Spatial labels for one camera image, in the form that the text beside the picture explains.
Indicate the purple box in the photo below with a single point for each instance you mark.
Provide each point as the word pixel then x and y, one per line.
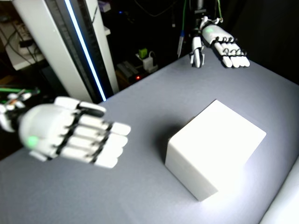
pixel 104 5

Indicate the white column with blue light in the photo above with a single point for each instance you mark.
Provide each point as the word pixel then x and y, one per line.
pixel 58 46

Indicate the black device with red light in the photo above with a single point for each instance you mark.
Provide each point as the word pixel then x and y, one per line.
pixel 130 72

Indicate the small green block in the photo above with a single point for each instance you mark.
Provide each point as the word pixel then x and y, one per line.
pixel 143 53

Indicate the white box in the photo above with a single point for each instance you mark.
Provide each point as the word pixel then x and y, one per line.
pixel 217 144

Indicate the white shelf with power strip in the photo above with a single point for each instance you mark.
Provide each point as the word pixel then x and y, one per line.
pixel 16 46

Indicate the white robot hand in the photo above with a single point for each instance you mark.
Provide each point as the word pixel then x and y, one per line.
pixel 213 32
pixel 44 126

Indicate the white power adapter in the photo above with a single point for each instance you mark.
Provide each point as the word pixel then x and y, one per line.
pixel 147 62

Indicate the grey table cloth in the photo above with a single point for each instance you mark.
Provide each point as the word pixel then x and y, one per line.
pixel 93 186

